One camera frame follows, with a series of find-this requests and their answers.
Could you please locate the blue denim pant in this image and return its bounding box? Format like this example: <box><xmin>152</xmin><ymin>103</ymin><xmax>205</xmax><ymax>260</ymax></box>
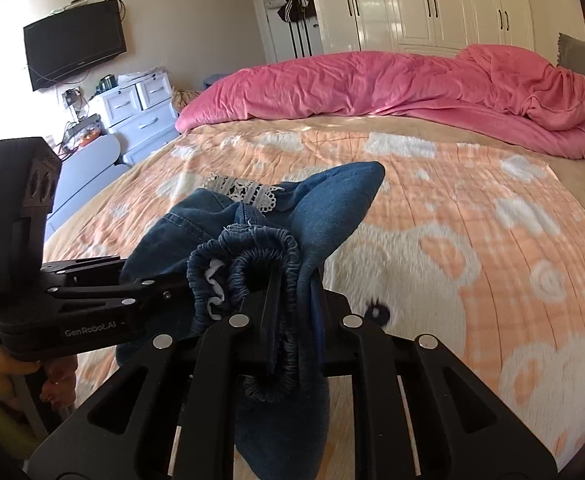
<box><xmin>121</xmin><ymin>162</ymin><xmax>385</xmax><ymax>479</ymax></box>

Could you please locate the left hand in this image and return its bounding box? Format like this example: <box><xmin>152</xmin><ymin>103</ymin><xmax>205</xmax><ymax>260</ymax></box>
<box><xmin>0</xmin><ymin>346</ymin><xmax>78</xmax><ymax>411</ymax></box>

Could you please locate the peach bear pattern blanket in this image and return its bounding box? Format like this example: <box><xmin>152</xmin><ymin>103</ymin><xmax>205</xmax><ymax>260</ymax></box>
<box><xmin>45</xmin><ymin>117</ymin><xmax>585</xmax><ymax>466</ymax></box>

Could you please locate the white drawer chest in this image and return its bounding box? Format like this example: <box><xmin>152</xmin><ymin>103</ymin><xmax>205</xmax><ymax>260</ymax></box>
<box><xmin>88</xmin><ymin>68</ymin><xmax>178</xmax><ymax>166</ymax></box>

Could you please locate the pink duvet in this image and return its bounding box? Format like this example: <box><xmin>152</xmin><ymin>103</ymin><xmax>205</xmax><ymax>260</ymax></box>
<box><xmin>175</xmin><ymin>44</ymin><xmax>585</xmax><ymax>160</ymax></box>

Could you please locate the white door with bags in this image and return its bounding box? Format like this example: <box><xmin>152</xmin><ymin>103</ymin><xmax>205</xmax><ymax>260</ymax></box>
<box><xmin>253</xmin><ymin>0</ymin><xmax>324</xmax><ymax>63</ymax></box>

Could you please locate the cream wardrobe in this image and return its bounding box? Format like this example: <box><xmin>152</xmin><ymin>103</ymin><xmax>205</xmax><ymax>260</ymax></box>
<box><xmin>314</xmin><ymin>0</ymin><xmax>535</xmax><ymax>56</ymax></box>

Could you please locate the black wall television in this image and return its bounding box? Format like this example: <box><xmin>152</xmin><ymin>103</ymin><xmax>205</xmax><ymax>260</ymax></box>
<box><xmin>23</xmin><ymin>0</ymin><xmax>126</xmax><ymax>91</ymax></box>

